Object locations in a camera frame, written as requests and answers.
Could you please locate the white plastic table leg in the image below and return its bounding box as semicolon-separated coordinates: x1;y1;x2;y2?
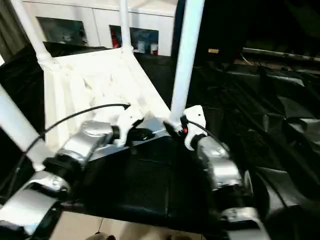
169;0;206;127
10;0;57;69
0;84;52;169
118;0;135;54

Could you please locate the white plastic table top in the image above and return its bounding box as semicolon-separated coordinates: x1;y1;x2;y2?
30;47;174;172

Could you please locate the black mat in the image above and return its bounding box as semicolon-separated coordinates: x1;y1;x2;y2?
0;41;320;240

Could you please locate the grey left robot foot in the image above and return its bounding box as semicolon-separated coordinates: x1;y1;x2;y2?
92;232;117;240

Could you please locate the black metal bar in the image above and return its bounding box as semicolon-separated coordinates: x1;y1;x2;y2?
242;47;320;64

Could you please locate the white cabinet with glass doors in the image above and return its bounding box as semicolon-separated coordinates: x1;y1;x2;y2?
22;0;179;57

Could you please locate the grey curtain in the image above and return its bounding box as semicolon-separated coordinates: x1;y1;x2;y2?
0;0;26;57

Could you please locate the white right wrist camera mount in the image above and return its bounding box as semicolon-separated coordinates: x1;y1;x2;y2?
180;104;207;151

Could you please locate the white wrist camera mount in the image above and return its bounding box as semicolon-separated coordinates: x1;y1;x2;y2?
112;104;146;147
180;104;207;151

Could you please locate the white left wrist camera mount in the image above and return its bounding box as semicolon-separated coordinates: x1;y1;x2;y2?
112;104;146;147

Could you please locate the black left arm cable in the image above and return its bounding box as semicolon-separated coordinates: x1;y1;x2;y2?
0;103;132;202

